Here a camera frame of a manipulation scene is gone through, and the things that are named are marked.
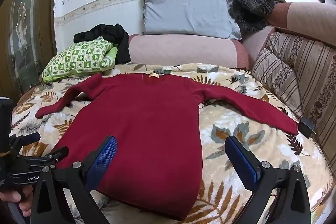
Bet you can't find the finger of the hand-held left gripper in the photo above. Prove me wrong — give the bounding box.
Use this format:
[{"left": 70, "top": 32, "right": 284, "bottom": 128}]
[
  {"left": 39, "top": 147, "right": 69, "bottom": 170},
  {"left": 9, "top": 132, "right": 41, "bottom": 152}
]

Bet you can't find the black garment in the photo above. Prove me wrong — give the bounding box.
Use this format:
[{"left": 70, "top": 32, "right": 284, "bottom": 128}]
[{"left": 73, "top": 23, "right": 131, "bottom": 64}]

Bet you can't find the pink quilted sofa bolster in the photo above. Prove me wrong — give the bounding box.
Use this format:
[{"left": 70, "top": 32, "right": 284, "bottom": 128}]
[{"left": 128, "top": 26, "right": 276, "bottom": 70}]

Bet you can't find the dark red sweater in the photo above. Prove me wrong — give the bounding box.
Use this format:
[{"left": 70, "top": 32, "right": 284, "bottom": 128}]
[{"left": 35, "top": 73, "right": 299, "bottom": 221}]

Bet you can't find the wooden door with glass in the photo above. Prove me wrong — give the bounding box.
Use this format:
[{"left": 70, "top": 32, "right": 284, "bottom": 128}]
[{"left": 0, "top": 0, "right": 58, "bottom": 105}]

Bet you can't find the striped floral backrest cushion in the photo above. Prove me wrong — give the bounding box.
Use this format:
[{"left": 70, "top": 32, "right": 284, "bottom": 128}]
[{"left": 265, "top": 31, "right": 336, "bottom": 169}]

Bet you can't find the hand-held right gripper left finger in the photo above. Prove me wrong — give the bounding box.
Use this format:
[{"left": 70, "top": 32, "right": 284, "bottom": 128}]
[{"left": 30, "top": 135, "right": 118, "bottom": 224}]

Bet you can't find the person's left hand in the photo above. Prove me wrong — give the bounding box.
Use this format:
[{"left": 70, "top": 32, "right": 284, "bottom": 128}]
[{"left": 0, "top": 185, "right": 34, "bottom": 218}]

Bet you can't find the black power adapter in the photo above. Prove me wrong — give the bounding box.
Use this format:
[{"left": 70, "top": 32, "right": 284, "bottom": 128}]
[{"left": 298, "top": 117, "right": 317, "bottom": 138}]

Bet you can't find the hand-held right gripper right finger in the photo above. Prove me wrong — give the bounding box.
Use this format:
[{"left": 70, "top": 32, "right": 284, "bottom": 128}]
[{"left": 224, "top": 135, "right": 311, "bottom": 224}]

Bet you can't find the leaf-printed beige blanket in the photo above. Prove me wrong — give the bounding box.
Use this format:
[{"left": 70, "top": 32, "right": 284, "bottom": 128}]
[{"left": 12, "top": 63, "right": 334, "bottom": 224}]

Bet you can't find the dark fur collar coat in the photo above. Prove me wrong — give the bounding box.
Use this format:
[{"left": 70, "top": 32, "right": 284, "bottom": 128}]
[{"left": 227, "top": 0, "right": 276, "bottom": 34}]

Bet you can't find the grey pillow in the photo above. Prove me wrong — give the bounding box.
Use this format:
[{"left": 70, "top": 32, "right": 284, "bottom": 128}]
[{"left": 142, "top": 0, "right": 242, "bottom": 40}]

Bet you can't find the green patterned pillow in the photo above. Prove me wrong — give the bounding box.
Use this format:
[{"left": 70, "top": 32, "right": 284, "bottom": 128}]
[{"left": 42, "top": 36, "right": 118, "bottom": 83}]

